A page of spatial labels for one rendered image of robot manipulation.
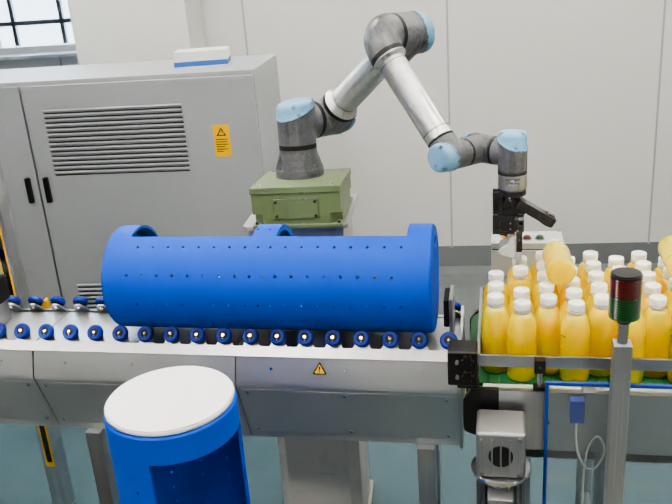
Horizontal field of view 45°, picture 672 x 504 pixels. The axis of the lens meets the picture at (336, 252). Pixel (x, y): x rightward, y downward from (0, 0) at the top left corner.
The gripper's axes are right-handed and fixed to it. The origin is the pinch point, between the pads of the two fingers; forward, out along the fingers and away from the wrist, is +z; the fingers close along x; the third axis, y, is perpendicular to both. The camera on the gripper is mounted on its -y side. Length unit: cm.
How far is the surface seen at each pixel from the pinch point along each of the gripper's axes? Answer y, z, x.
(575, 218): -39, 78, -265
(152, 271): 94, -6, 25
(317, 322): 51, 8, 25
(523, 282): -0.8, 2.5, 9.5
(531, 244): -3.5, -0.3, -11.1
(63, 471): 164, 93, -20
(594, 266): -18.8, -0.5, 5.6
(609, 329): -20.2, 6.3, 28.4
